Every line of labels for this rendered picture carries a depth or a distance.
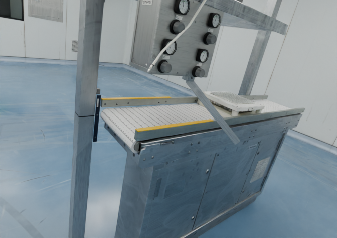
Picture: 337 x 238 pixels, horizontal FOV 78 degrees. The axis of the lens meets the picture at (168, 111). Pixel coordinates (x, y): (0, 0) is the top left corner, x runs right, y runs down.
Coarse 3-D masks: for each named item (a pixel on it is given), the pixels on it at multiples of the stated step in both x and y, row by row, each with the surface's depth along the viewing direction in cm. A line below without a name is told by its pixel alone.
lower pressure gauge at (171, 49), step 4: (164, 40) 50; (168, 40) 50; (164, 44) 50; (172, 44) 51; (176, 44) 51; (168, 48) 50; (172, 48) 51; (176, 48) 52; (164, 52) 51; (168, 52) 51; (172, 52) 51
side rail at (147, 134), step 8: (264, 112) 110; (272, 112) 113; (280, 112) 119; (288, 112) 127; (296, 112) 136; (232, 120) 90; (240, 120) 94; (248, 120) 99; (256, 120) 104; (168, 128) 68; (176, 128) 70; (184, 128) 72; (192, 128) 75; (200, 128) 78; (208, 128) 81; (136, 136) 61; (144, 136) 62; (152, 136) 65; (160, 136) 67
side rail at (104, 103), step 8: (192, 96) 111; (248, 96) 144; (256, 96) 151; (264, 96) 159; (104, 104) 81; (112, 104) 83; (120, 104) 85; (128, 104) 87; (136, 104) 90; (144, 104) 92; (152, 104) 95
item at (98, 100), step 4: (100, 96) 80; (96, 100) 79; (100, 100) 80; (96, 104) 80; (96, 108) 80; (96, 112) 81; (96, 116) 82; (96, 120) 82; (96, 124) 83; (96, 128) 84; (96, 132) 84; (96, 136) 85; (96, 140) 86
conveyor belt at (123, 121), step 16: (112, 112) 79; (128, 112) 82; (144, 112) 85; (160, 112) 89; (176, 112) 93; (192, 112) 98; (208, 112) 102; (112, 128) 73; (128, 128) 69; (128, 144) 65
